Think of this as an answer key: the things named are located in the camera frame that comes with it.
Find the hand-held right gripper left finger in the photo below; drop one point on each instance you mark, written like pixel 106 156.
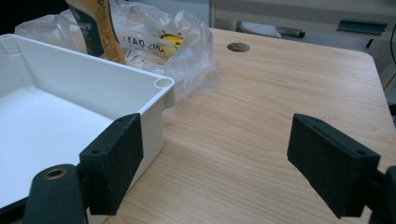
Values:
pixel 112 161

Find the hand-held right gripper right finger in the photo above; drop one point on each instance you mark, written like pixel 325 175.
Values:
pixel 333 165

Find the dark cylindrical object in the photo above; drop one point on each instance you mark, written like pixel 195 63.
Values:
pixel 291 32

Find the yellow snack packet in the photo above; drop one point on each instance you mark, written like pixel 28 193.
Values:
pixel 99 28

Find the white plastic bin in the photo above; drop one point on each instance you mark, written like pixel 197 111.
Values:
pixel 71 102

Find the dark green tray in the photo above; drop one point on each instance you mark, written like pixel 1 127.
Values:
pixel 362 27

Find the clear plastic bag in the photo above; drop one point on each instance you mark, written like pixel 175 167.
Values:
pixel 186 53

